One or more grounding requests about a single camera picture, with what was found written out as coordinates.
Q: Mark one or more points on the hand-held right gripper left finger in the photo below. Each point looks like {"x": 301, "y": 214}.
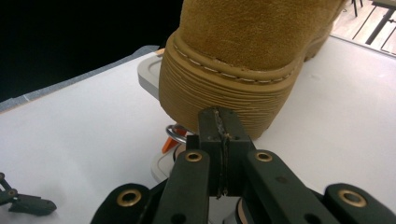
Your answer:
{"x": 190, "y": 186}

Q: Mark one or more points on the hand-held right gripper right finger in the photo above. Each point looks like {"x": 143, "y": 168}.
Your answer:
{"x": 267, "y": 186}

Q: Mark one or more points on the tan suede boot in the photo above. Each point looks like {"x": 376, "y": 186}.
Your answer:
{"x": 249, "y": 46}

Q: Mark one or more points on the black metal stand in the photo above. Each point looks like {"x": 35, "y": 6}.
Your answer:
{"x": 381, "y": 23}

